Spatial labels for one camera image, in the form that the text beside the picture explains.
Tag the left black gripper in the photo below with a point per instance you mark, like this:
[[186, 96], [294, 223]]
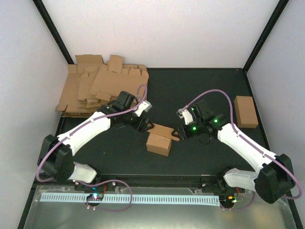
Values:
[[142, 128]]

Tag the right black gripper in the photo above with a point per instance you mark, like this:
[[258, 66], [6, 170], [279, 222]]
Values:
[[185, 134]]

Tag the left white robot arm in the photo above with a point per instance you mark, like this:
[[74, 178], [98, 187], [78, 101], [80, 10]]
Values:
[[57, 152]]

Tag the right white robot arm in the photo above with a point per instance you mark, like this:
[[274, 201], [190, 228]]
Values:
[[271, 177]]

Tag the folded brown cardboard box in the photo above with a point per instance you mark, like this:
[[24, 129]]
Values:
[[245, 112]]

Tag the stack of flat cardboard blanks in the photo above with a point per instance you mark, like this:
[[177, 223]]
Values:
[[91, 83]]

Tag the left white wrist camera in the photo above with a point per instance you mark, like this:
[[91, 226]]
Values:
[[144, 106]]

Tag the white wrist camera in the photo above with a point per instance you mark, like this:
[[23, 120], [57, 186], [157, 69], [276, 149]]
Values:
[[144, 106], [186, 115]]

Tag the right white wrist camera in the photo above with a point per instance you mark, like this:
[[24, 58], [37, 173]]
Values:
[[186, 115]]

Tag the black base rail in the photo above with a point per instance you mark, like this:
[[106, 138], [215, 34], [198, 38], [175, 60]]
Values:
[[209, 183]]

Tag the light blue slotted cable duct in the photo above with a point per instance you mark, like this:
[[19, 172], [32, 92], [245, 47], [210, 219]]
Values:
[[134, 199]]

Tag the metal base plate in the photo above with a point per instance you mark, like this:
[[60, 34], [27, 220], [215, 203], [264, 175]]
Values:
[[250, 212]]

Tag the left black frame post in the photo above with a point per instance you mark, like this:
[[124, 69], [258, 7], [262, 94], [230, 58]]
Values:
[[53, 30]]

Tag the black frame post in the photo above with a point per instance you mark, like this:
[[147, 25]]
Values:
[[277, 12], [53, 30]]

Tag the right black frame post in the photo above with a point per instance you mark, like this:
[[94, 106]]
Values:
[[277, 12]]

